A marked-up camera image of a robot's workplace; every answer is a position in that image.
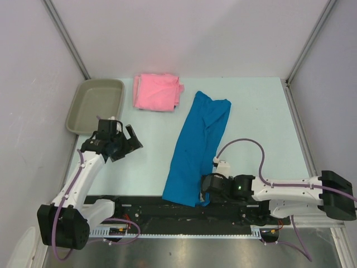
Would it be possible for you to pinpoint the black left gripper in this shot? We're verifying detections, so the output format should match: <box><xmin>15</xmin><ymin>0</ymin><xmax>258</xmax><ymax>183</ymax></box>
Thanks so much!
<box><xmin>110</xmin><ymin>125</ymin><xmax>142</xmax><ymax>162</ymax></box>

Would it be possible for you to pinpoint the blue t shirt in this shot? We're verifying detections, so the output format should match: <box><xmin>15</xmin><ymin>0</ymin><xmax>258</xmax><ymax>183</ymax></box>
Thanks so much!
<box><xmin>162</xmin><ymin>91</ymin><xmax>231</xmax><ymax>207</ymax></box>

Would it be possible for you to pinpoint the beige plastic tray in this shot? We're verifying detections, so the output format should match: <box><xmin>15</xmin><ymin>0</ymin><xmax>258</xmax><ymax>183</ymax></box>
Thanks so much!
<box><xmin>65</xmin><ymin>79</ymin><xmax>124</xmax><ymax>135</ymax></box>

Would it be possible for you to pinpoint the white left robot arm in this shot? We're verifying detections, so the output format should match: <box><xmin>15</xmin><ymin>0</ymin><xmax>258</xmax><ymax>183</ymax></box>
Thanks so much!
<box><xmin>37</xmin><ymin>117</ymin><xmax>143</xmax><ymax>250</ymax></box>

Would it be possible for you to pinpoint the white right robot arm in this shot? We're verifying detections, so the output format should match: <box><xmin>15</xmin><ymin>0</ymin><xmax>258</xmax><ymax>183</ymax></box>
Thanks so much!
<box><xmin>200</xmin><ymin>170</ymin><xmax>356</xmax><ymax>224</ymax></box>

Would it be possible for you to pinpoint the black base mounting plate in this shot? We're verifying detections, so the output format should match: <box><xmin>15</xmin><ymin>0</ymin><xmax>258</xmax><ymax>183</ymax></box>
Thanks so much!
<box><xmin>83</xmin><ymin>195</ymin><xmax>296</xmax><ymax>229</ymax></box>

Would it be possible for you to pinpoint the pink folded t shirt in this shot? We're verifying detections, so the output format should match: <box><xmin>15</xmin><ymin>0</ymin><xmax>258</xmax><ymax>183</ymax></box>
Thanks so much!
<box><xmin>132</xmin><ymin>74</ymin><xmax>185</xmax><ymax>112</ymax></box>

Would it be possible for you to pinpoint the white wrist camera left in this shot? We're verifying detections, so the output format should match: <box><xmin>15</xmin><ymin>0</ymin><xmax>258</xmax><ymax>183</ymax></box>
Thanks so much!
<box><xmin>109</xmin><ymin>116</ymin><xmax>123</xmax><ymax>133</ymax></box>

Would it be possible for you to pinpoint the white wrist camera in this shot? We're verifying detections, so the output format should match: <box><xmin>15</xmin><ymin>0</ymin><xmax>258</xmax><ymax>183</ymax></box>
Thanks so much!
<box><xmin>213</xmin><ymin>157</ymin><xmax>230</xmax><ymax>178</ymax></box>
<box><xmin>109</xmin><ymin>116</ymin><xmax>123</xmax><ymax>133</ymax></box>

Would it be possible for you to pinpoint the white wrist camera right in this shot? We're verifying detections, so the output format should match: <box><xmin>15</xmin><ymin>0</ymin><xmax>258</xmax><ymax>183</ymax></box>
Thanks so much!
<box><xmin>213</xmin><ymin>157</ymin><xmax>230</xmax><ymax>178</ymax></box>

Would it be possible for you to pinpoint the white slotted cable duct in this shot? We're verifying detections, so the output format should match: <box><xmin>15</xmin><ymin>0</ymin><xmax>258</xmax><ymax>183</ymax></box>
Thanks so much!
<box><xmin>89</xmin><ymin>226</ymin><xmax>263</xmax><ymax>238</ymax></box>

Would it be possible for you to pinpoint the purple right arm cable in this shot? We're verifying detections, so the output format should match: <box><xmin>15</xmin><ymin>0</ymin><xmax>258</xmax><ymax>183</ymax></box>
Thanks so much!
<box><xmin>214</xmin><ymin>138</ymin><xmax>357</xmax><ymax>262</ymax></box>

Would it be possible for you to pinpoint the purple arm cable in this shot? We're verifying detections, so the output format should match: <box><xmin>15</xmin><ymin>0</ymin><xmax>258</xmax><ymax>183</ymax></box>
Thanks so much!
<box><xmin>214</xmin><ymin>138</ymin><xmax>357</xmax><ymax>262</ymax></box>
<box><xmin>52</xmin><ymin>116</ymin><xmax>141</xmax><ymax>261</ymax></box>

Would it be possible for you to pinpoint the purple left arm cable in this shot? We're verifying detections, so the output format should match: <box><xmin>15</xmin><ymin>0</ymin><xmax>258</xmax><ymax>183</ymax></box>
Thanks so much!
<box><xmin>52</xmin><ymin>116</ymin><xmax>141</xmax><ymax>261</ymax></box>

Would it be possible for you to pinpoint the aluminium corner post left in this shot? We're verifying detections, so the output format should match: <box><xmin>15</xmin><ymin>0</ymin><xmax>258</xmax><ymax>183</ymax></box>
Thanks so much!
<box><xmin>41</xmin><ymin>0</ymin><xmax>91</xmax><ymax>80</ymax></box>

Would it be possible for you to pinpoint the aluminium corner post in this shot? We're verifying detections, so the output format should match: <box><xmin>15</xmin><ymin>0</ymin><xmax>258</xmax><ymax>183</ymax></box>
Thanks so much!
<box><xmin>41</xmin><ymin>0</ymin><xmax>91</xmax><ymax>80</ymax></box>
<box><xmin>284</xmin><ymin>0</ymin><xmax>338</xmax><ymax>87</ymax></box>

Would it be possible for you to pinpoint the aluminium corner post right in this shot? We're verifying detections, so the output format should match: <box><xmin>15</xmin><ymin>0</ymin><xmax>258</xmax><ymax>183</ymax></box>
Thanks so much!
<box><xmin>284</xmin><ymin>0</ymin><xmax>338</xmax><ymax>87</ymax></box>

